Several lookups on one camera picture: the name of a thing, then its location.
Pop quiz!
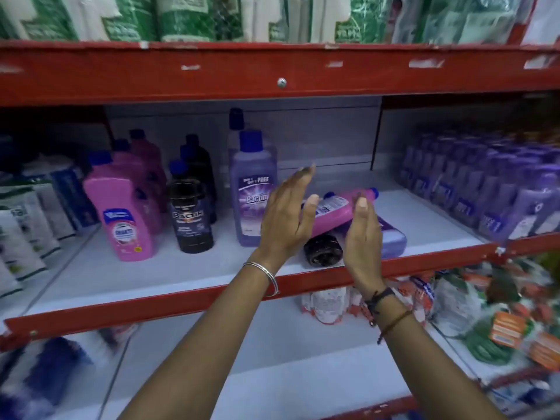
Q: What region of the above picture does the person's right hand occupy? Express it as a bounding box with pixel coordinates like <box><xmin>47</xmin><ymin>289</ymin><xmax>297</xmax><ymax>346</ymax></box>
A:
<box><xmin>346</xmin><ymin>196</ymin><xmax>387</xmax><ymax>296</ymax></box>

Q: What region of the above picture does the person's left hand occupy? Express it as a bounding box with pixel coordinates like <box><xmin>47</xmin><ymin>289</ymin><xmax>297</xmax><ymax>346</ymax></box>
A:
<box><xmin>251</xmin><ymin>165</ymin><xmax>321</xmax><ymax>277</ymax></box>

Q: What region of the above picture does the person's right forearm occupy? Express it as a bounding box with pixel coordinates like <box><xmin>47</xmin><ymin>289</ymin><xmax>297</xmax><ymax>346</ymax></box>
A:
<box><xmin>358</xmin><ymin>285</ymin><xmax>510</xmax><ymax>420</ymax></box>

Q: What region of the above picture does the person's left forearm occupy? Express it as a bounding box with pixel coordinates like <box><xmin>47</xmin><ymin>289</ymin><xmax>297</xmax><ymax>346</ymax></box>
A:
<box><xmin>117</xmin><ymin>259</ymin><xmax>285</xmax><ymax>420</ymax></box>

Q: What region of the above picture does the small pink bottle blue cap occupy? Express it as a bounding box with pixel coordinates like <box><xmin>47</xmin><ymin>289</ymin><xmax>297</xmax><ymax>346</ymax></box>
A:
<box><xmin>301</xmin><ymin>188</ymin><xmax>379</xmax><ymax>237</ymax></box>

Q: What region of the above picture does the purple cleaner bottle blue cap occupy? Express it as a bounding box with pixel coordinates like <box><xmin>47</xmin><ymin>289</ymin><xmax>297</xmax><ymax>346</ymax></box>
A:
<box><xmin>340</xmin><ymin>214</ymin><xmax>408</xmax><ymax>259</ymax></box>
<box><xmin>227</xmin><ymin>108</ymin><xmax>246</xmax><ymax>188</ymax></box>
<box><xmin>229</xmin><ymin>130</ymin><xmax>279</xmax><ymax>247</ymax></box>

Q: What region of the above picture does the black cleaner bottle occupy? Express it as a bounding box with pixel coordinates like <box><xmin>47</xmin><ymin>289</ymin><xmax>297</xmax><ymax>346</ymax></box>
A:
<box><xmin>304</xmin><ymin>234</ymin><xmax>347</xmax><ymax>267</ymax></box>
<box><xmin>167</xmin><ymin>160</ymin><xmax>214</xmax><ymax>254</ymax></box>
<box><xmin>185</xmin><ymin>134</ymin><xmax>215</xmax><ymax>171</ymax></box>
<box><xmin>179</xmin><ymin>144</ymin><xmax>218</xmax><ymax>224</ymax></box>

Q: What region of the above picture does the silver bangle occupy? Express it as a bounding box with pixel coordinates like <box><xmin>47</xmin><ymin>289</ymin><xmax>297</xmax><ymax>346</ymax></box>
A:
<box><xmin>242</xmin><ymin>261</ymin><xmax>280</xmax><ymax>298</ymax></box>

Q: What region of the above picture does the black wristband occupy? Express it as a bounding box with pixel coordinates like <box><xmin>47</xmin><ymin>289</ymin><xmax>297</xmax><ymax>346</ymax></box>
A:
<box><xmin>365</xmin><ymin>287</ymin><xmax>396</xmax><ymax>316</ymax></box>

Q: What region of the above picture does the pile of white red packets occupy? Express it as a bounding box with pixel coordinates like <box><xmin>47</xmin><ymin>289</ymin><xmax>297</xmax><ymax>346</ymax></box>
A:
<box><xmin>301</xmin><ymin>269</ymin><xmax>438</xmax><ymax>326</ymax></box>

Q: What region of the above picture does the row of packed purple bottles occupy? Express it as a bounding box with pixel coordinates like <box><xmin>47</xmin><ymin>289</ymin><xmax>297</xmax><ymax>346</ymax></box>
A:
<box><xmin>396</xmin><ymin>122</ymin><xmax>560</xmax><ymax>246</ymax></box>

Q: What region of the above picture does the red metal shelf beam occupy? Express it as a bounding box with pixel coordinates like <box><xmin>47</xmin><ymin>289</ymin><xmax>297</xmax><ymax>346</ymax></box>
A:
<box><xmin>0</xmin><ymin>39</ymin><xmax>560</xmax><ymax>108</ymax></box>
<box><xmin>0</xmin><ymin>234</ymin><xmax>560</xmax><ymax>352</ymax></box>

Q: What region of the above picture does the pile of green orange packets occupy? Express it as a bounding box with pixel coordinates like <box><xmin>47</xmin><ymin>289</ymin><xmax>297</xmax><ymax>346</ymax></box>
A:
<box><xmin>431</xmin><ymin>253</ymin><xmax>560</xmax><ymax>373</ymax></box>

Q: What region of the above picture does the large pink bottle blue cap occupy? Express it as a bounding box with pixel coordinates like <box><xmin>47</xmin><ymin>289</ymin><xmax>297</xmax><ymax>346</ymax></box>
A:
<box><xmin>129</xmin><ymin>129</ymin><xmax>167</xmax><ymax>188</ymax></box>
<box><xmin>111</xmin><ymin>139</ymin><xmax>165</xmax><ymax>234</ymax></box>
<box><xmin>83</xmin><ymin>151</ymin><xmax>155</xmax><ymax>262</ymax></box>

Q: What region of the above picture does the row of green white packets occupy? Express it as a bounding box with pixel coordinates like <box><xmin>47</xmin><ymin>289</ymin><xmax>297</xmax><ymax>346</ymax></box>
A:
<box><xmin>0</xmin><ymin>0</ymin><xmax>560</xmax><ymax>45</ymax></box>

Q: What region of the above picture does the row of white pouch packets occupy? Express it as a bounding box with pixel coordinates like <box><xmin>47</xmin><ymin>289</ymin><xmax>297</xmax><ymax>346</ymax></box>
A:
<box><xmin>0</xmin><ymin>153</ymin><xmax>100</xmax><ymax>302</ymax></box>

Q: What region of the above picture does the pile of blue white packets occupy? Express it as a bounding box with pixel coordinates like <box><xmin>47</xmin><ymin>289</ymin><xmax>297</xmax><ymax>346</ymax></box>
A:
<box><xmin>0</xmin><ymin>323</ymin><xmax>141</xmax><ymax>420</ymax></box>

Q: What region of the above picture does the brown thread bracelet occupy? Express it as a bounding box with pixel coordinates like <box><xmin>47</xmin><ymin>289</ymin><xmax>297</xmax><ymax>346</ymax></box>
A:
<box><xmin>377</xmin><ymin>310</ymin><xmax>414</xmax><ymax>345</ymax></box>

